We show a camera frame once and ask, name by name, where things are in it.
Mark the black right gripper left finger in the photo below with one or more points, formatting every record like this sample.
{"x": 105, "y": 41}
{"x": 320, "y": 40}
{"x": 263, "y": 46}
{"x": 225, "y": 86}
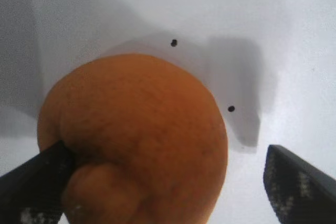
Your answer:
{"x": 31, "y": 190}

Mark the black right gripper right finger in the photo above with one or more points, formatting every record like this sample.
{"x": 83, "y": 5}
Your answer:
{"x": 302, "y": 195}

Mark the wrinkled orange fruit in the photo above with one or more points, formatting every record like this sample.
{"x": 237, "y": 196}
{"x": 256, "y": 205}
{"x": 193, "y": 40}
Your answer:
{"x": 136, "y": 129}

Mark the tiny black crumb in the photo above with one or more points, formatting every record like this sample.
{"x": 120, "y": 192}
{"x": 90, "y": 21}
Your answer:
{"x": 173, "y": 42}
{"x": 231, "y": 108}

